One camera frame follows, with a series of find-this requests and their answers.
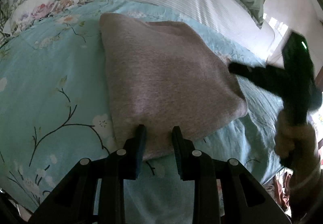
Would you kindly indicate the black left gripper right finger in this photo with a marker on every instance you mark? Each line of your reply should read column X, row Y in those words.
column 224, row 191

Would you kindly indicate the person's right hand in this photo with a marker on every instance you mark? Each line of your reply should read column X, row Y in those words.
column 298, row 150

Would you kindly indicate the mauve knit garment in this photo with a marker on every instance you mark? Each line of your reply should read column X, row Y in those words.
column 162, row 75

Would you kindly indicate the light blue floral quilt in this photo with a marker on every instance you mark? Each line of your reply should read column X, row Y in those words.
column 54, row 111

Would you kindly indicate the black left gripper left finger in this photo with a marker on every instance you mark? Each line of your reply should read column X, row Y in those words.
column 93, row 191

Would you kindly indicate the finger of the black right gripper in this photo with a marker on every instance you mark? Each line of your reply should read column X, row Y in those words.
column 270, row 78

